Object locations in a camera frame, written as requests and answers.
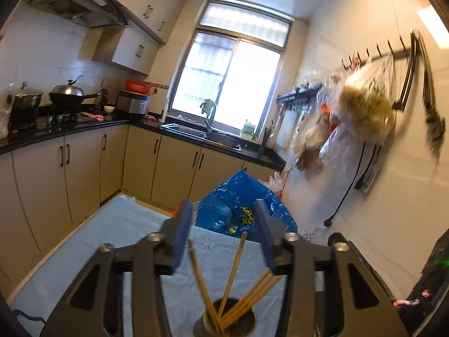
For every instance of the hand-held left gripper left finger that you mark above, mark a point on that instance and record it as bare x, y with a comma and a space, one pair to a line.
179, 231

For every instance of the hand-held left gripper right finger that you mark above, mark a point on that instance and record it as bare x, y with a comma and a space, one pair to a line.
266, 238

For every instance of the bundle of wooden chopsticks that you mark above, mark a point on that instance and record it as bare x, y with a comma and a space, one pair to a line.
233, 273

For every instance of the dark grey chopstick holder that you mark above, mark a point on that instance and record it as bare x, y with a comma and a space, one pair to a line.
242, 323

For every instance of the dark kitchen utensils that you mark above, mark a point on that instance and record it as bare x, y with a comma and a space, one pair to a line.
268, 137

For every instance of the blue plastic trash bag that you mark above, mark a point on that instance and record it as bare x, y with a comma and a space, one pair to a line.
238, 189

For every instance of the grey blue table cloth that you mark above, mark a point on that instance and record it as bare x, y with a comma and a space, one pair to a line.
122, 224

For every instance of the red white plastic bag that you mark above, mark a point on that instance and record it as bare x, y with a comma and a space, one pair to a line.
277, 182

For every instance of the black kitchen countertop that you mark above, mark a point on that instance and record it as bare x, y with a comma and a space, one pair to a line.
182, 138

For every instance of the steel kitchen sink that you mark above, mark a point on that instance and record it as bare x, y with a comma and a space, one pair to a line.
189, 131

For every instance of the green dish soap bottle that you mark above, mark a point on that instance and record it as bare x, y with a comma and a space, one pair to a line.
248, 129

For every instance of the hanging plastic bags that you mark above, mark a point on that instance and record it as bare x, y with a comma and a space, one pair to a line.
315, 137

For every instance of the beige base cabinets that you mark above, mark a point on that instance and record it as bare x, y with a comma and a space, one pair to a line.
84, 168

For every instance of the green cloth on faucet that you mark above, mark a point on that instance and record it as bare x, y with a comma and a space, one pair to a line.
207, 107

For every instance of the silver rice cooker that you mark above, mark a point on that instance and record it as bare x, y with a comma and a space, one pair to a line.
133, 105

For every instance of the small white bowls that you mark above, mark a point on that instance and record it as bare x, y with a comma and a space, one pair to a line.
109, 109

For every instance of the pink cloth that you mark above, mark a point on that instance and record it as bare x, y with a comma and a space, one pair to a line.
93, 116

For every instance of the red plastic basin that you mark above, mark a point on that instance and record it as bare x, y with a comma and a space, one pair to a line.
137, 86

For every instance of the kitchen window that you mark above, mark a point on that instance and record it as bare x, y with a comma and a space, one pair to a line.
224, 77

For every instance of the dark hanging utensil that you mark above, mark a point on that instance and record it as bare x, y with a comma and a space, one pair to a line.
433, 119
407, 84

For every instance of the black gas stove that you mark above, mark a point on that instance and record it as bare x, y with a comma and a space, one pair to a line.
56, 117

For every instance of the clear bag with yellow contents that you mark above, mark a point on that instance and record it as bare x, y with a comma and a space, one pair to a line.
368, 105

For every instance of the black wok with lid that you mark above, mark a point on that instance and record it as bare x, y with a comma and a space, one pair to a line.
66, 96

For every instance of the steel pot with lid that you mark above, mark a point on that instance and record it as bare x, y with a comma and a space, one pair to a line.
24, 101

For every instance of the steel range hood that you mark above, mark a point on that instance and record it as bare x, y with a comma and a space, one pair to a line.
77, 3

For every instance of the wall power socket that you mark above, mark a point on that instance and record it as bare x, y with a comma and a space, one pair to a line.
368, 180

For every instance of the black wall shelf rack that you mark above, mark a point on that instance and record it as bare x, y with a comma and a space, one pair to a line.
298, 94

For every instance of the small beige wall cabinet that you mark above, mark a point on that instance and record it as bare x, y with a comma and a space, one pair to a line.
133, 51

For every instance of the black wall hook rail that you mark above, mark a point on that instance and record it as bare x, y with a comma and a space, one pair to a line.
396, 53

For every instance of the tall beige wall cabinets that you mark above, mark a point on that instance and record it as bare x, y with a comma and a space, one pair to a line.
154, 0

